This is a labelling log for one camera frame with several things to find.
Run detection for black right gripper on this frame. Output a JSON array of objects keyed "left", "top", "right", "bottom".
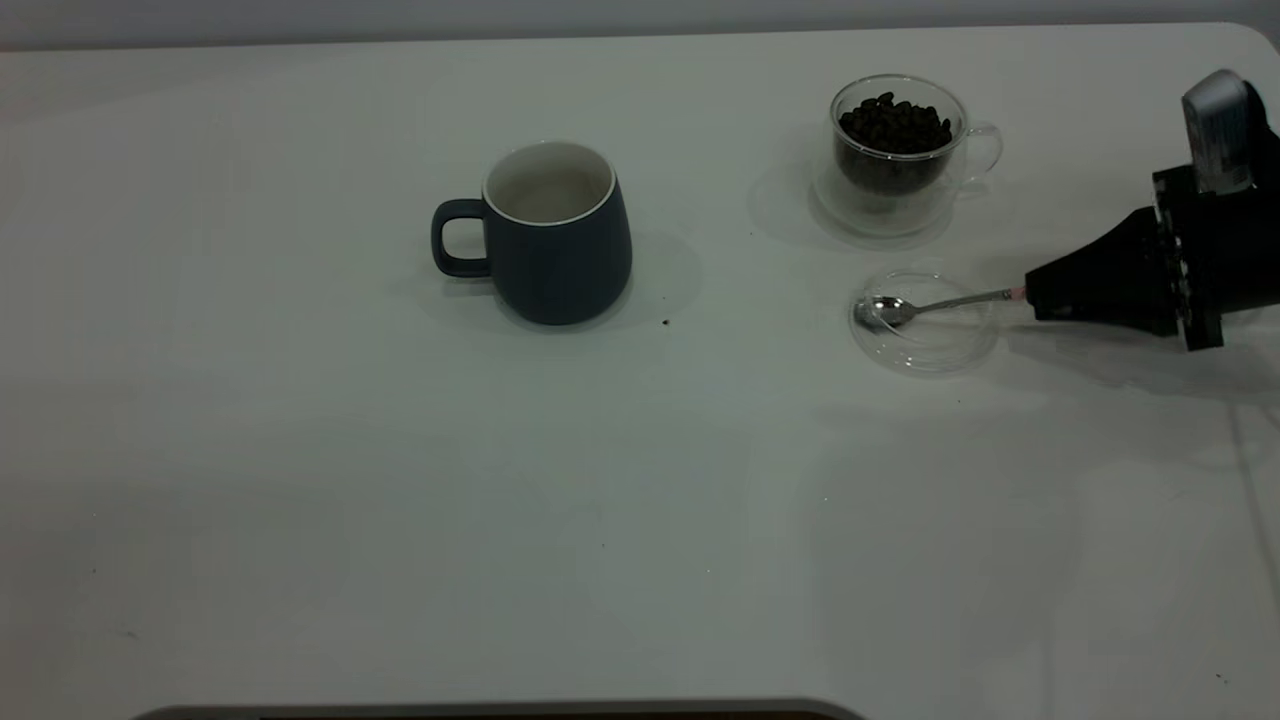
[{"left": 1025, "top": 120, "right": 1280, "bottom": 352}]

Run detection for pink handled metal spoon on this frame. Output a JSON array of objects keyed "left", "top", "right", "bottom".
[{"left": 855, "top": 287, "right": 1031, "bottom": 332}]

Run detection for roasted coffee beans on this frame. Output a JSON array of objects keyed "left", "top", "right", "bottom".
[{"left": 838, "top": 92, "right": 954, "bottom": 196}]

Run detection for dark grey ceramic mug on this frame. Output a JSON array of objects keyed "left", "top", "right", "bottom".
[{"left": 431, "top": 141, "right": 634, "bottom": 326}]

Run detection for clear glass cup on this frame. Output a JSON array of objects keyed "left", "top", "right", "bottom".
[{"left": 812, "top": 75, "right": 1004, "bottom": 239}]

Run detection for clear glass saucer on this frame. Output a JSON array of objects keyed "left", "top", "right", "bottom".
[{"left": 850, "top": 267, "right": 1001, "bottom": 377}]

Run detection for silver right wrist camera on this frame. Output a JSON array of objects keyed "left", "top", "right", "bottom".
[{"left": 1181, "top": 69, "right": 1267, "bottom": 197}]

